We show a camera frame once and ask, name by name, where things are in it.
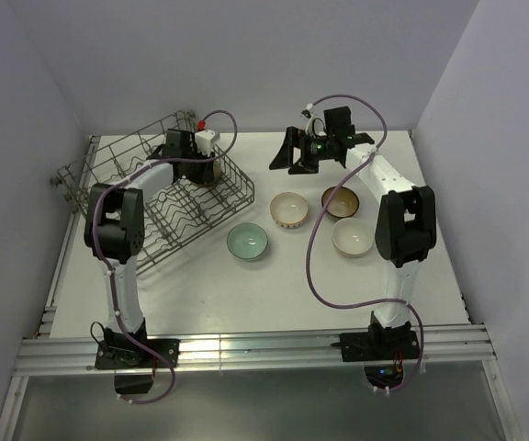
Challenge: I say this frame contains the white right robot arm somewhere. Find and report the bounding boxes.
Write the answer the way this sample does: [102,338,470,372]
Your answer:
[269,104,437,358]

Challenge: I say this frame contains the plain white bowl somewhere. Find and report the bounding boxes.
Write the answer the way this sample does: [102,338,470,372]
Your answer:
[332,218,374,258]

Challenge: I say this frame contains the grey wire dish rack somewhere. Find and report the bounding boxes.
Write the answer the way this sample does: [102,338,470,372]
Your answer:
[51,110,254,275]

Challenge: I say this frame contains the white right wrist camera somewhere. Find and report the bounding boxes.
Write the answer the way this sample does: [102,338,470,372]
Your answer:
[301,103,326,136]

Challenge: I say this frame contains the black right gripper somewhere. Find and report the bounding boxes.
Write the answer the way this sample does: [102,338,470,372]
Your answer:
[270,126,335,175]

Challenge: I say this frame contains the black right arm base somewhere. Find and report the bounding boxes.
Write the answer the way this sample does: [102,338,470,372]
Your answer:
[331,322,421,391]

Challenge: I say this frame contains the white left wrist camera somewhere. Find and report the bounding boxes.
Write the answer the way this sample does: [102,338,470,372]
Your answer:
[194,130,220,157]

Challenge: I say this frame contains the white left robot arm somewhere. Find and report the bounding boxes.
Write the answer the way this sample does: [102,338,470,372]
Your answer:
[84,129,219,367]

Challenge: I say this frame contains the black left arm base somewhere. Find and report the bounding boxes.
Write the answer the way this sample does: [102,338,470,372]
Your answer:
[89,322,181,399]

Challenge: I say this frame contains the white bowl blue stripes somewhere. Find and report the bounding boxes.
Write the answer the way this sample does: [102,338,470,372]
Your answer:
[269,192,310,229]

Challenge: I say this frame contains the brown glazed bowl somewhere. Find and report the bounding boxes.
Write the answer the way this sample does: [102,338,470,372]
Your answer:
[326,187,360,220]

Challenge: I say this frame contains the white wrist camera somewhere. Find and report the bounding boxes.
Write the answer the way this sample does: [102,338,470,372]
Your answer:
[194,130,220,157]
[301,103,326,136]

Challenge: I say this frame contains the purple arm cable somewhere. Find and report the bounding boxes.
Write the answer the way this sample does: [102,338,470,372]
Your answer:
[300,93,426,392]
[87,108,239,406]

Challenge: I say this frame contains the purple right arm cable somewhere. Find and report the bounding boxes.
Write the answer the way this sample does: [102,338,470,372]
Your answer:
[300,93,426,392]

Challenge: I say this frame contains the pale green bowl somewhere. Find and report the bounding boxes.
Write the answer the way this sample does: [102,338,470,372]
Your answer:
[226,222,269,261]

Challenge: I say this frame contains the black bowl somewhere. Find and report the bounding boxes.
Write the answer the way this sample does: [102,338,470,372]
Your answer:
[211,162,222,185]

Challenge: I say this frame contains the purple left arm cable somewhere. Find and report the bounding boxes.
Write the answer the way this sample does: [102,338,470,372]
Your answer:
[87,108,239,406]

